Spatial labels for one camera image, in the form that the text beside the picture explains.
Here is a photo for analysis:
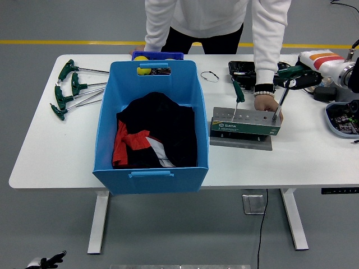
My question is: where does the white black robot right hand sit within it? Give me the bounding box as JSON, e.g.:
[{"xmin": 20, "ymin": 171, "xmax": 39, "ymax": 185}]
[{"xmin": 273, "ymin": 51, "xmax": 347, "ymax": 91}]

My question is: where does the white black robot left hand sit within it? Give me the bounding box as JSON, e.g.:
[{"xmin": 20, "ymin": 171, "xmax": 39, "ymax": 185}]
[{"xmin": 25, "ymin": 251, "xmax": 67, "ymax": 269}]

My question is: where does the person's right hand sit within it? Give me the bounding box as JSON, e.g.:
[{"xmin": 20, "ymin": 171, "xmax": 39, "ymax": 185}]
[{"xmin": 128, "ymin": 44, "xmax": 146, "ymax": 56}]

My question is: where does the person's left hand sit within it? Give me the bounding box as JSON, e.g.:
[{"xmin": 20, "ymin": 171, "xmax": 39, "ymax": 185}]
[{"xmin": 254, "ymin": 94, "xmax": 284, "ymax": 123}]

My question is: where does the small green T-handle hex key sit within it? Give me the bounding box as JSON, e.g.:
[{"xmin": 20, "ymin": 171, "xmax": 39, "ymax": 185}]
[{"xmin": 231, "ymin": 78, "xmax": 246, "ymax": 118}]

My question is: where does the green grey hex key holder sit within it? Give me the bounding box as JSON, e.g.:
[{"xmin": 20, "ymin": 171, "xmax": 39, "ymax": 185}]
[{"xmin": 209, "ymin": 106, "xmax": 282, "ymax": 151}]

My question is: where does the large green T-handle hex key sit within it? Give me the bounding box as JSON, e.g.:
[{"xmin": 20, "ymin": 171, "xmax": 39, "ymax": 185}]
[{"xmin": 271, "ymin": 66, "xmax": 306, "ymax": 122}]

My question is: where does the light blue plastic storage box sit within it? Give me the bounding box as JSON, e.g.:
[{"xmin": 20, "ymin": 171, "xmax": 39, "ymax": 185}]
[{"xmin": 92, "ymin": 60, "xmax": 210, "ymax": 196}]

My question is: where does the yellow ball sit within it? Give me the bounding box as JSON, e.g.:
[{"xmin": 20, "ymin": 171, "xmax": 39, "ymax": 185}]
[{"xmin": 133, "ymin": 55, "xmax": 154, "ymax": 76}]

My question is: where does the black wrist watch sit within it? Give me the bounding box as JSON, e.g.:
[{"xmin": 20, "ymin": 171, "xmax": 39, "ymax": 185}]
[{"xmin": 254, "ymin": 83, "xmax": 276, "ymax": 94}]

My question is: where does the dark blue plastic bin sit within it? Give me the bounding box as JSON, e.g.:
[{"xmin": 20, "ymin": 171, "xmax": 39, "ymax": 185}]
[{"xmin": 131, "ymin": 50, "xmax": 186, "ymax": 61}]

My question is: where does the black power adapter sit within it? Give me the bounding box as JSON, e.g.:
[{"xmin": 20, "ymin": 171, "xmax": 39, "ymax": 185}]
[{"xmin": 313, "ymin": 86, "xmax": 337, "ymax": 102}]

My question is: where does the black plastic tray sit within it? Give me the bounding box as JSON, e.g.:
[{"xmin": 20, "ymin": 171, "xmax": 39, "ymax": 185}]
[{"xmin": 228, "ymin": 61, "xmax": 294, "ymax": 91}]

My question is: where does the white table leg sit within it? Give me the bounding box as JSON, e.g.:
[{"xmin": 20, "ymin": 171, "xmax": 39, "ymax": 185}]
[
  {"xmin": 87, "ymin": 190, "xmax": 110, "ymax": 255},
  {"xmin": 280, "ymin": 188, "xmax": 309, "ymax": 251}
]

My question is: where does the person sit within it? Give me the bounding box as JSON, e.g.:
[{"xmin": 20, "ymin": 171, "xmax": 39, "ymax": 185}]
[{"xmin": 128, "ymin": 0, "xmax": 292, "ymax": 123}]

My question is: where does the black and red clothing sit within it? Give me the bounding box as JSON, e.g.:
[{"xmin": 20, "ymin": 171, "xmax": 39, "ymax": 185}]
[{"xmin": 112, "ymin": 92, "xmax": 199, "ymax": 170}]

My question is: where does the metal floor plate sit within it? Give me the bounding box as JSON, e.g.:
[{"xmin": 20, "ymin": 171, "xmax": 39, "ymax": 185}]
[{"xmin": 242, "ymin": 194, "xmax": 266, "ymax": 215}]

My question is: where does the black table control panel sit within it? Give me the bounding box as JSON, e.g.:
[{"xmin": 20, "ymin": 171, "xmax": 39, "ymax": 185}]
[{"xmin": 321, "ymin": 187, "xmax": 359, "ymax": 194}]

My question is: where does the black cable loop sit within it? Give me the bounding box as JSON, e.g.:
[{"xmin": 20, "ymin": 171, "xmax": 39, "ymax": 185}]
[{"xmin": 330, "ymin": 0, "xmax": 359, "ymax": 13}]

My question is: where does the thin wire loop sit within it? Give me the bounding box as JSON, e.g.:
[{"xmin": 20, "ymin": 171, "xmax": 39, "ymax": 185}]
[{"xmin": 200, "ymin": 71, "xmax": 220, "ymax": 84}]

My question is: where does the black floor cable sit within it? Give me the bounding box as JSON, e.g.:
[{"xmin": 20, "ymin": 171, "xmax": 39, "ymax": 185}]
[{"xmin": 256, "ymin": 189, "xmax": 269, "ymax": 269}]

